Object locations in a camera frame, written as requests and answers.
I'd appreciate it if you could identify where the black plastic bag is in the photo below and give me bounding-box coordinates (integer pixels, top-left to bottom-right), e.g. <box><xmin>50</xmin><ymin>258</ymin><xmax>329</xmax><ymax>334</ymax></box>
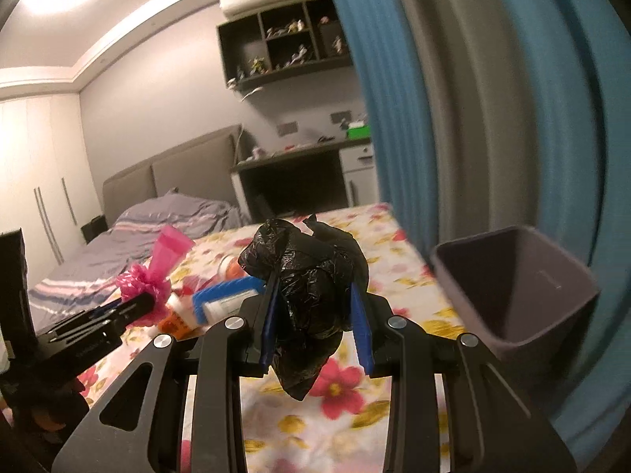
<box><xmin>238</xmin><ymin>213</ymin><xmax>370</xmax><ymax>401</ymax></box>

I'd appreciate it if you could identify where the white orange bottle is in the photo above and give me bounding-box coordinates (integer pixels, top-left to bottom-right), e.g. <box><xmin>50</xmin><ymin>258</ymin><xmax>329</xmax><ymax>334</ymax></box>
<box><xmin>219</xmin><ymin>255</ymin><xmax>248</xmax><ymax>281</ymax></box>

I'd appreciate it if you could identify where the orange white tube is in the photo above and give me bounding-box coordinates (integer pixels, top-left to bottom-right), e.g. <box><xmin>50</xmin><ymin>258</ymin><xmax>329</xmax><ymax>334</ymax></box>
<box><xmin>153</xmin><ymin>293</ymin><xmax>208</xmax><ymax>340</ymax></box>

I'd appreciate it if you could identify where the grey plastic bin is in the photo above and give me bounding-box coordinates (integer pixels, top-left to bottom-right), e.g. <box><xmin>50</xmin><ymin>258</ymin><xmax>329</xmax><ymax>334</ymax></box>
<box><xmin>430</xmin><ymin>225</ymin><xmax>601</xmax><ymax>380</ymax></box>

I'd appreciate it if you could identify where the blue grey curtain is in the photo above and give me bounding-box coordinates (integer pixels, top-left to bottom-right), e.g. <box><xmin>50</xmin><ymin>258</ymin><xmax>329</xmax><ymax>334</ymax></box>
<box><xmin>320</xmin><ymin>0</ymin><xmax>631</xmax><ymax>473</ymax></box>

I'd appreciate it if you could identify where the grey striped duvet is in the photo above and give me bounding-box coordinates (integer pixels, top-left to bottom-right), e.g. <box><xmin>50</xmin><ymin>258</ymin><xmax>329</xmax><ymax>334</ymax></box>
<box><xmin>27</xmin><ymin>190</ymin><xmax>253</xmax><ymax>337</ymax></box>

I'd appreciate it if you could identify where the floral blanket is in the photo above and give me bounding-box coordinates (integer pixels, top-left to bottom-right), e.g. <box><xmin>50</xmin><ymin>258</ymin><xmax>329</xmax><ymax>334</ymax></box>
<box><xmin>74</xmin><ymin>202</ymin><xmax>476</xmax><ymax>473</ymax></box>

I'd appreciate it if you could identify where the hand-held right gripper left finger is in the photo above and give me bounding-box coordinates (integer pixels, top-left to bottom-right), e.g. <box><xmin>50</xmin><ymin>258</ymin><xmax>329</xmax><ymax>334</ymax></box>
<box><xmin>52</xmin><ymin>273</ymin><xmax>282</xmax><ymax>473</ymax></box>

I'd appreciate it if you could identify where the dark top desk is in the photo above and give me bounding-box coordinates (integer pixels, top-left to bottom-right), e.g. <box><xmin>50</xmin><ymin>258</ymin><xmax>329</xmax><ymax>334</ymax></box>
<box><xmin>231</xmin><ymin>137</ymin><xmax>376</xmax><ymax>225</ymax></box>

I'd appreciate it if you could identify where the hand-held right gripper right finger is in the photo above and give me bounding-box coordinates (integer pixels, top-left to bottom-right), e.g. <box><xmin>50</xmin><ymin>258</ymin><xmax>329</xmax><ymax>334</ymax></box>
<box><xmin>350</xmin><ymin>283</ymin><xmax>579</xmax><ymax>473</ymax></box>

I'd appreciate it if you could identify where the white wardrobe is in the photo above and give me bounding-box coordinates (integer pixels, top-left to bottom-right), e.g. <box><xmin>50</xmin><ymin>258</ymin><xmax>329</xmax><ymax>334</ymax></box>
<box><xmin>0</xmin><ymin>93</ymin><xmax>106</xmax><ymax>268</ymax></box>

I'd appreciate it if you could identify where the pink plastic bag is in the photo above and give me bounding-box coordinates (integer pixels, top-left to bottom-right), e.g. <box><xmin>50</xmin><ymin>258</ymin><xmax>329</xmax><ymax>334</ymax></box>
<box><xmin>116</xmin><ymin>224</ymin><xmax>195</xmax><ymax>327</ymax></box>

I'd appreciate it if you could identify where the row of figurines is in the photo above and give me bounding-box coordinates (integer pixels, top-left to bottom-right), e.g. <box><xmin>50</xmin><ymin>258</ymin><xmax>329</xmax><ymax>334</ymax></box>
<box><xmin>237</xmin><ymin>16</ymin><xmax>346</xmax><ymax>80</ymax></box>

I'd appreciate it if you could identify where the dark wall shelf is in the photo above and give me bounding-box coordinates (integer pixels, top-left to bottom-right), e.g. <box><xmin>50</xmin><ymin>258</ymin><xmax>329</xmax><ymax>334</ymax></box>
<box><xmin>217</xmin><ymin>0</ymin><xmax>354</xmax><ymax>91</ymax></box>

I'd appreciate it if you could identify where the grey padded headboard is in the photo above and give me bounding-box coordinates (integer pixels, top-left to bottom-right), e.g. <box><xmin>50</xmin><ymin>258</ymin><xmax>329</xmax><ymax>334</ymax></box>
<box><xmin>103</xmin><ymin>125</ymin><xmax>243</xmax><ymax>228</ymax></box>

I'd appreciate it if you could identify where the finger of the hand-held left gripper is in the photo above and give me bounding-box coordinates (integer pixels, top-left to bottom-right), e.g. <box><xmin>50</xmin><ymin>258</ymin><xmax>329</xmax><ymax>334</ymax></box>
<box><xmin>37</xmin><ymin>322</ymin><xmax>124</xmax><ymax>359</ymax></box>
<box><xmin>49</xmin><ymin>293</ymin><xmax>153</xmax><ymax>340</ymax></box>

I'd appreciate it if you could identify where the dark nightstand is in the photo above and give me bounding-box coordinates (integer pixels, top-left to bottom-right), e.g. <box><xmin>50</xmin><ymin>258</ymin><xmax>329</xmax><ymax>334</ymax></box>
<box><xmin>81</xmin><ymin>215</ymin><xmax>107</xmax><ymax>244</ymax></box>

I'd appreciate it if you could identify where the person's left hand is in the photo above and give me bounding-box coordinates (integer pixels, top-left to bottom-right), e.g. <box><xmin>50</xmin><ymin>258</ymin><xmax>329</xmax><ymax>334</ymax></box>
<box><xmin>0</xmin><ymin>362</ymin><xmax>92</xmax><ymax>437</ymax></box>

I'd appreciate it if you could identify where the white drawer cabinet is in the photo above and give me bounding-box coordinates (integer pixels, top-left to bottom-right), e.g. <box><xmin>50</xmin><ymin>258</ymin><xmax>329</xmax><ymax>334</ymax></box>
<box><xmin>340</xmin><ymin>144</ymin><xmax>378</xmax><ymax>208</ymax></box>

